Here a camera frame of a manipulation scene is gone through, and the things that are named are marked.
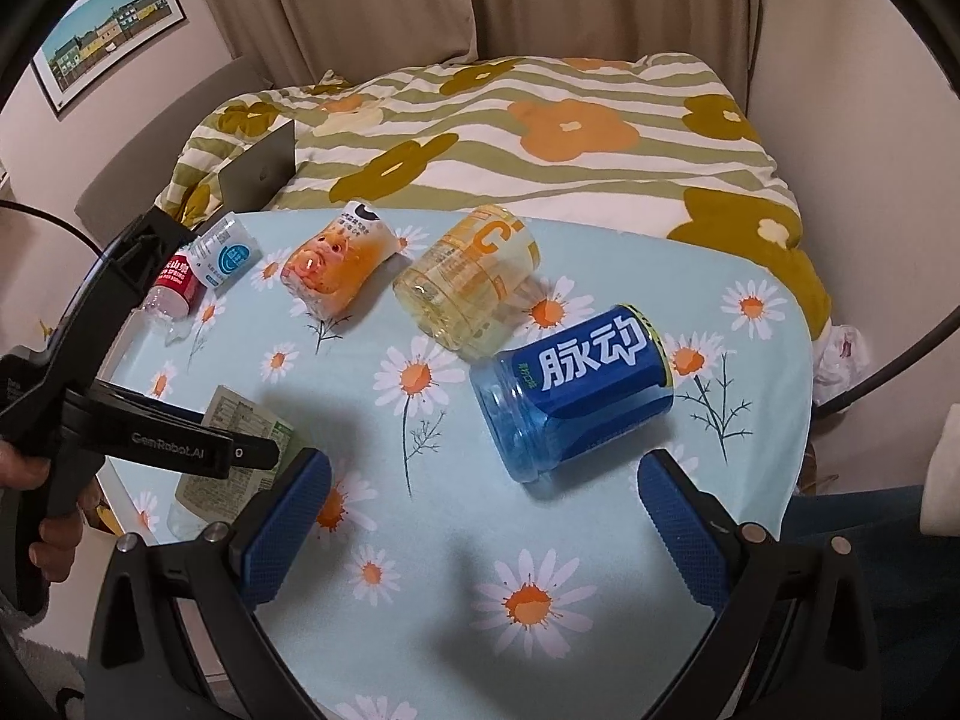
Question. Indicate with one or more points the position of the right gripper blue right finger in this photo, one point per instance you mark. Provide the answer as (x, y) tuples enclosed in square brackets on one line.
[(696, 530)]

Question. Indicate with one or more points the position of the white hooded sweatshirt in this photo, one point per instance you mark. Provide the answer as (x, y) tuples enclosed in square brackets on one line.
[(940, 506)]

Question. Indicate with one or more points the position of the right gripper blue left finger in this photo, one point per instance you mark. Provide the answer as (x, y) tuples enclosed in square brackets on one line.
[(271, 528)]

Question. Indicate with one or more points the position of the crumpled white plastic bag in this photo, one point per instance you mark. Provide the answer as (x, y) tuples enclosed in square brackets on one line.
[(843, 362)]

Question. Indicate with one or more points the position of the grey upholstered headboard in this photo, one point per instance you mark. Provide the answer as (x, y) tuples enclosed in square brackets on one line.
[(127, 186)]

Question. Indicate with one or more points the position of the person's left hand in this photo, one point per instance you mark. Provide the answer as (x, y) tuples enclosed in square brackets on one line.
[(54, 551)]

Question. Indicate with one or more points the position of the framed houses picture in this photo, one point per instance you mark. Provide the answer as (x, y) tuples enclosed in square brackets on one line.
[(94, 37)]

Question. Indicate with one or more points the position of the grey open laptop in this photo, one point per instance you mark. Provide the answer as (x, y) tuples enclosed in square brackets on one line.
[(251, 181)]

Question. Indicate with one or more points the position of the light blue daisy tablecloth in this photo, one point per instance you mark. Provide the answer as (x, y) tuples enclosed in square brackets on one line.
[(432, 585)]

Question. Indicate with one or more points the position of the orange pig print cup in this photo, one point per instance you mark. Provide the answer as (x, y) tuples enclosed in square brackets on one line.
[(327, 271)]

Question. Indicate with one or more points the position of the dark teal garment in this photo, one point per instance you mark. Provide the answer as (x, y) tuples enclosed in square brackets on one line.
[(908, 574)]

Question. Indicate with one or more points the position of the red label clear cup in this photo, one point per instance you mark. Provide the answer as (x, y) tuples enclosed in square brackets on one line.
[(176, 293)]

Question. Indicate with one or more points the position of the beige curtain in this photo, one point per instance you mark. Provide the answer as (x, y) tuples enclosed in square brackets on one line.
[(297, 41)]

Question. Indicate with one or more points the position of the blue cup chinese label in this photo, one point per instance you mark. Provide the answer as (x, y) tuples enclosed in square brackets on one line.
[(556, 399)]

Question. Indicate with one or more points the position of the green label clear cup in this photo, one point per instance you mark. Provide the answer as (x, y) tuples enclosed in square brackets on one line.
[(200, 500)]

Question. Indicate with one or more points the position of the yellow cup orange label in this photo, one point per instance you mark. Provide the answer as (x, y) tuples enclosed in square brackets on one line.
[(455, 289)]

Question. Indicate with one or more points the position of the striped floral duvet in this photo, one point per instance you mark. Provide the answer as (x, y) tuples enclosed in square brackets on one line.
[(657, 146)]

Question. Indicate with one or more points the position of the clear cup blue white label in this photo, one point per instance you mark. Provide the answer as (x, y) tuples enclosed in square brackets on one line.
[(222, 251)]

